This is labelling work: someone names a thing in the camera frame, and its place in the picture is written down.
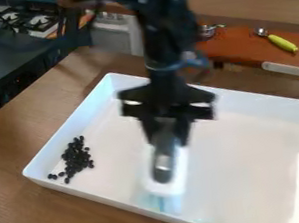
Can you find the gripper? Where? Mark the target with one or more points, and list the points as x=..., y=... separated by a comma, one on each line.
x=170, y=102

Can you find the grey and white brush tool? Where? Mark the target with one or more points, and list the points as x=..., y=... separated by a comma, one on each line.
x=165, y=168

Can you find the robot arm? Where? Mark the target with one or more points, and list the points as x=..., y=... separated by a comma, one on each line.
x=163, y=21

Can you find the pile of black bits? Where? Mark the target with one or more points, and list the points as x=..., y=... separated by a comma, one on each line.
x=76, y=158

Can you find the white tray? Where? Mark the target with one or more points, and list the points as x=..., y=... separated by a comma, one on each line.
x=235, y=175

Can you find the silver pot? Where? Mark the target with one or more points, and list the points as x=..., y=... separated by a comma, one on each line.
x=207, y=30

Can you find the black table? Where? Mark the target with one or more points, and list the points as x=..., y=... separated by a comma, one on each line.
x=13, y=64

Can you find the toy stove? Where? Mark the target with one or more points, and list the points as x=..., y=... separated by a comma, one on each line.
x=30, y=20

